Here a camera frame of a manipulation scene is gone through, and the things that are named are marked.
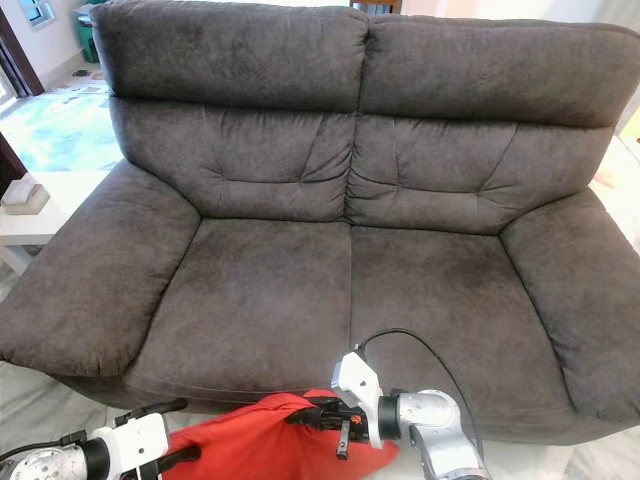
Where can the red pillow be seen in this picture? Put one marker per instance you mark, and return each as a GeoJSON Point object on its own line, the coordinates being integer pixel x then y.
{"type": "Point", "coordinates": [260, 440]}

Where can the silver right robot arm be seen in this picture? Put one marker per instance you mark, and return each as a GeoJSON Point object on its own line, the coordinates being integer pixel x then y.
{"type": "Point", "coordinates": [430, 425]}

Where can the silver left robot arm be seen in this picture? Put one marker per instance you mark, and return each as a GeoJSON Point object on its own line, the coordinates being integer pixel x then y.
{"type": "Point", "coordinates": [60, 465]}

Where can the dark grey fabric sofa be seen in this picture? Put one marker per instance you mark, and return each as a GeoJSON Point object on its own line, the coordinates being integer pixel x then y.
{"type": "Point", "coordinates": [280, 250]}

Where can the white coffee table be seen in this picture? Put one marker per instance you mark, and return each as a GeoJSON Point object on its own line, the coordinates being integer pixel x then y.
{"type": "Point", "coordinates": [60, 215]}

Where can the beige tissue box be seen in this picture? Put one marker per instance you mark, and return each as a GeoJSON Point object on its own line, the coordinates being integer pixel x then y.
{"type": "Point", "coordinates": [25, 194]}

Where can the light blue patterned rug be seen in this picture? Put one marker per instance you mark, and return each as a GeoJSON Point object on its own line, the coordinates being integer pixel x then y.
{"type": "Point", "coordinates": [60, 130]}

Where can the green plastic stool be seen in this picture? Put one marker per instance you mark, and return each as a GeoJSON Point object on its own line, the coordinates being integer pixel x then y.
{"type": "Point", "coordinates": [91, 35]}

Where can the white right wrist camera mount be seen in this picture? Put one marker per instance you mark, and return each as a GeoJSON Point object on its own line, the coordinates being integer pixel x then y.
{"type": "Point", "coordinates": [357, 385]}

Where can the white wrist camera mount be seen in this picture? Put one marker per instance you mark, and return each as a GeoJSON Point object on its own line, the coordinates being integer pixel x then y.
{"type": "Point", "coordinates": [135, 440]}
{"type": "Point", "coordinates": [357, 385]}

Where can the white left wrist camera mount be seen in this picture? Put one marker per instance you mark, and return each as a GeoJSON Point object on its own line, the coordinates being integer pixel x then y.
{"type": "Point", "coordinates": [135, 440]}

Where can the window with white frame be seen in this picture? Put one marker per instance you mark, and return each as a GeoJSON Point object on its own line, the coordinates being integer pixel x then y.
{"type": "Point", "coordinates": [38, 10]}

